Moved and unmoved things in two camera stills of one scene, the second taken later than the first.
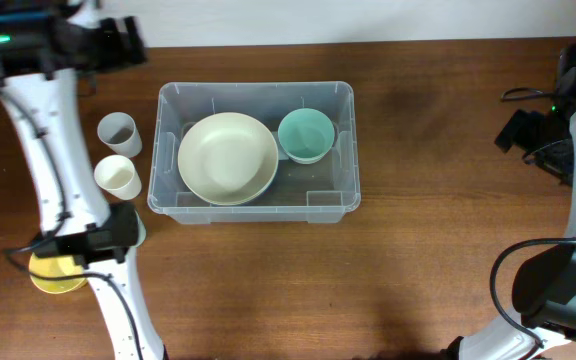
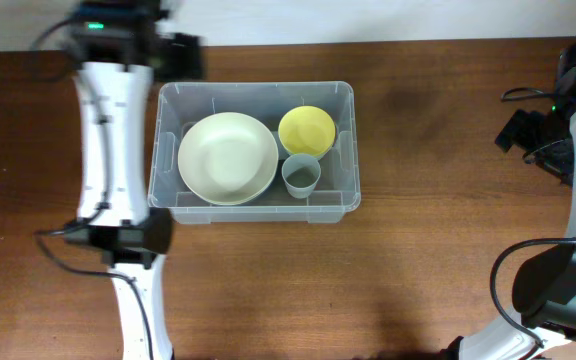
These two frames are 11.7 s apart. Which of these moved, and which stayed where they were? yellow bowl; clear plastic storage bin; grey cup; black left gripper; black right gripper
Moved: black left gripper; grey cup; yellow bowl
Stayed: black right gripper; clear plastic storage bin
